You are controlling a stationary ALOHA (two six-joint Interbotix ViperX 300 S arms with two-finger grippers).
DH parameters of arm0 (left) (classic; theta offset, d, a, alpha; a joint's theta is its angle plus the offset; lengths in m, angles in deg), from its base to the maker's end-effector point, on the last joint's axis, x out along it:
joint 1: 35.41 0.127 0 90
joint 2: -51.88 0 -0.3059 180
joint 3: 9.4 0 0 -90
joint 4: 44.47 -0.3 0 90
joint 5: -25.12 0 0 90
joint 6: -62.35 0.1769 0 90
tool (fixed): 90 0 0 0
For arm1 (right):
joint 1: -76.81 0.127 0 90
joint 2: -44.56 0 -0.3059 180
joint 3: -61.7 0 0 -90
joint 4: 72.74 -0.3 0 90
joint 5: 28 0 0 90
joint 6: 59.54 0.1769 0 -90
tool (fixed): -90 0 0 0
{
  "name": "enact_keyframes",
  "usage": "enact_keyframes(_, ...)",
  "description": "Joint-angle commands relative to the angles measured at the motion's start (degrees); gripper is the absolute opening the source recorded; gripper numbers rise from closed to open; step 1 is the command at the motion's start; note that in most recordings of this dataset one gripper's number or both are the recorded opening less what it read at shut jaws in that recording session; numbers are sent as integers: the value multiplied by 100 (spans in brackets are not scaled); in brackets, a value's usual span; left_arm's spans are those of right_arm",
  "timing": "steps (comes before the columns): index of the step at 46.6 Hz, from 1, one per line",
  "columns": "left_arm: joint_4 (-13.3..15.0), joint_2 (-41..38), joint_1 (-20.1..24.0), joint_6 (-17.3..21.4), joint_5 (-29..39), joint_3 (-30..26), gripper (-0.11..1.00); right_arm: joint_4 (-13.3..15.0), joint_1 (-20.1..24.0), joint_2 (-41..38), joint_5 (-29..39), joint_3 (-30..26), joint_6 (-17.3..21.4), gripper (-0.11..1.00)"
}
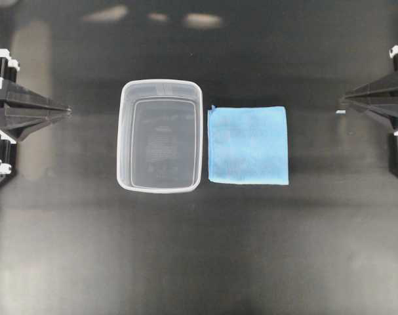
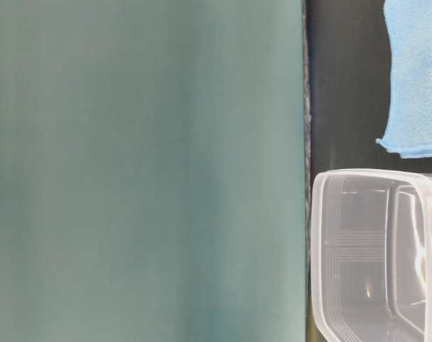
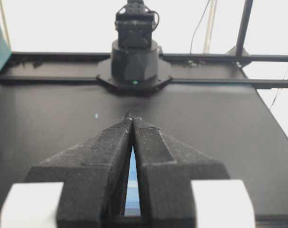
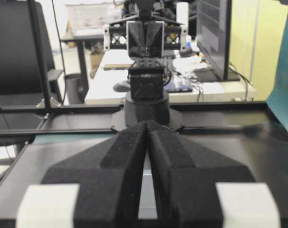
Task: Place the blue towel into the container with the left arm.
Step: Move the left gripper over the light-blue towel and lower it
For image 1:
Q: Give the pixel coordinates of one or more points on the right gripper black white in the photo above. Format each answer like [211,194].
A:
[379,99]

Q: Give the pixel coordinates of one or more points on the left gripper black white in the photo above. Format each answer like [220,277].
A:
[16,124]

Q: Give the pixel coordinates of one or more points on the clear plastic container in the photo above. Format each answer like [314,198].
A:
[160,136]

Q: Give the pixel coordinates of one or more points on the blue folded towel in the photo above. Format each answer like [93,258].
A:
[248,146]

